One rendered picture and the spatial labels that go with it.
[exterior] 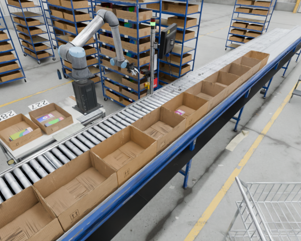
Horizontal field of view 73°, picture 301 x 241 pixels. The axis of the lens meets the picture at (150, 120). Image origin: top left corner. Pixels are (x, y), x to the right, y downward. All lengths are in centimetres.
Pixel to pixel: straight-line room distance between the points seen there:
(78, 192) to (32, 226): 29
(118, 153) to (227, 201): 144
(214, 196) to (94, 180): 151
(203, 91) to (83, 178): 167
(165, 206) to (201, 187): 51
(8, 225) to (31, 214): 12
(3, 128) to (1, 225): 121
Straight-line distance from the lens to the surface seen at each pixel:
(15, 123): 254
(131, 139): 176
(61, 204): 147
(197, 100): 214
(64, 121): 224
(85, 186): 150
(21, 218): 151
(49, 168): 190
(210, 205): 251
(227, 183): 275
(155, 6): 400
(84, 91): 232
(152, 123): 191
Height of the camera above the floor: 206
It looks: 36 degrees down
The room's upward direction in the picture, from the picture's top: 1 degrees clockwise
